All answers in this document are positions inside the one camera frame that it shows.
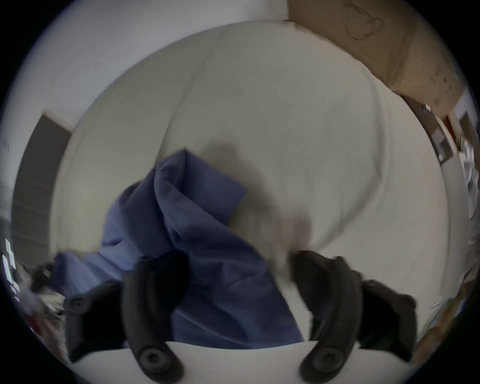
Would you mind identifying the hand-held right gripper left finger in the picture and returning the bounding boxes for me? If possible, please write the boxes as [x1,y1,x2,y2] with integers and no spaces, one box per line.
[63,252,190,384]

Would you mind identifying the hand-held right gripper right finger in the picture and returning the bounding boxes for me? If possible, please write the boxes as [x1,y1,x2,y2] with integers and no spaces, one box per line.
[291,250,418,381]

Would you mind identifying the dark blue shirt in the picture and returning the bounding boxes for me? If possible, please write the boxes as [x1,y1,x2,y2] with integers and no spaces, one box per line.
[48,149,305,350]

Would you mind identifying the brown cardboard carton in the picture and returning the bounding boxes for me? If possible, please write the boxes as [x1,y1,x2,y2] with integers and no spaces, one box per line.
[287,0,466,118]

